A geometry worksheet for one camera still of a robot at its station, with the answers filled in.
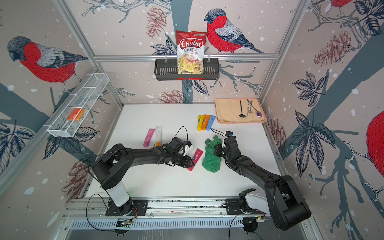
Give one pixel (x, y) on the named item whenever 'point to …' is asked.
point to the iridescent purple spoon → (258, 113)
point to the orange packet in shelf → (76, 114)
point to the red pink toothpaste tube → (195, 158)
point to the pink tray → (239, 110)
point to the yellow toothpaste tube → (200, 119)
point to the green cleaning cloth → (211, 162)
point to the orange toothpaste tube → (206, 118)
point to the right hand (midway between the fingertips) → (215, 145)
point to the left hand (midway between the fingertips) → (194, 162)
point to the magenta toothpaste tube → (149, 135)
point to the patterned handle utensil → (248, 108)
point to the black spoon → (241, 115)
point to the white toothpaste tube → (158, 135)
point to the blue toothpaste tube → (212, 118)
